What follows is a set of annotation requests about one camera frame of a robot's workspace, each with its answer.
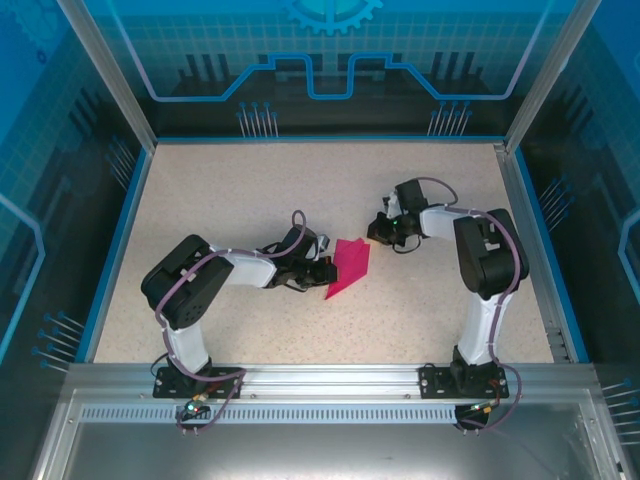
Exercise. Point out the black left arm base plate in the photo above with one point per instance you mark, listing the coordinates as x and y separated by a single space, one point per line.
167 387

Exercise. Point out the blue table edge strip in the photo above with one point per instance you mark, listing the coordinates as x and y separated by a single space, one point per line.
117 255
550 260

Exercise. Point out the aluminium side rail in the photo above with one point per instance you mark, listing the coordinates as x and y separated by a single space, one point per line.
525 270

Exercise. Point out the aluminium mounting rail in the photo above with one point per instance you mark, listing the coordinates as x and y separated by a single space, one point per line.
330 380

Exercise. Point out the aluminium frame post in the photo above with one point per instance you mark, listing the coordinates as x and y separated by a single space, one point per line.
115 85
542 75

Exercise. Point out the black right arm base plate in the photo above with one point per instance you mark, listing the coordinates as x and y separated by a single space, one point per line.
432 382

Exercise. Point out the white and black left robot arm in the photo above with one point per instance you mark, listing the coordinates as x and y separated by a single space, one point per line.
250 272

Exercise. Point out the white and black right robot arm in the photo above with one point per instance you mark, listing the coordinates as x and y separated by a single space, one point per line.
440 225

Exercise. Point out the blue printed back panel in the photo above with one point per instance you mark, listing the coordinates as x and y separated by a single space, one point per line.
320 50

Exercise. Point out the grey metal tray panel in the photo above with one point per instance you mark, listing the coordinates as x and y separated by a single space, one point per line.
320 455

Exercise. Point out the pink paper sheet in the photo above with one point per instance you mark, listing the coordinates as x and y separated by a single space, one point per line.
352 267

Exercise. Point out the blue printed side panel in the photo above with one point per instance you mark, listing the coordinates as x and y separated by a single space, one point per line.
600 175
40 175

